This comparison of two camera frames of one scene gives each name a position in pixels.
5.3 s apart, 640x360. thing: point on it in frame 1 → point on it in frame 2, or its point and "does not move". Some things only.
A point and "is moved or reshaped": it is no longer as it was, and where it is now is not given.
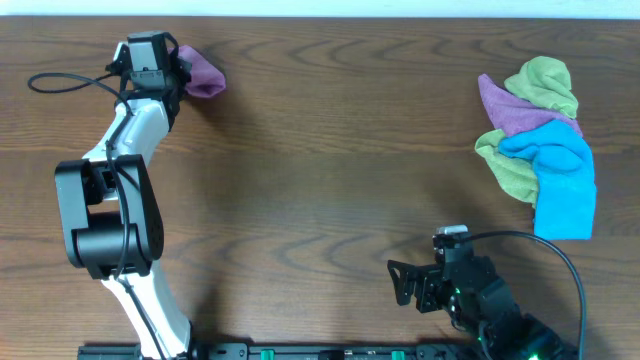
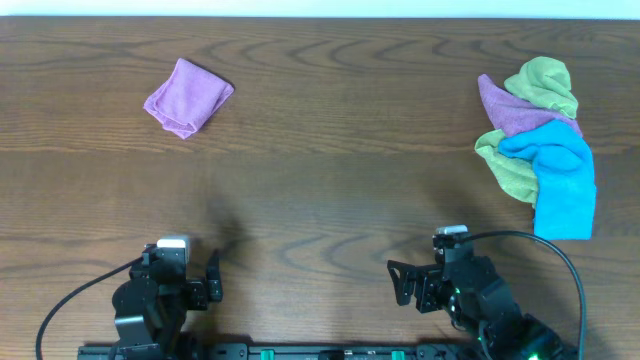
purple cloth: (205, 80) is moved or reshaped
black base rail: (280, 351) does not move
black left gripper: (183, 74) → (202, 287)
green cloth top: (545, 81) does not move
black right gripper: (428, 277) does not move
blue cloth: (564, 180) does not move
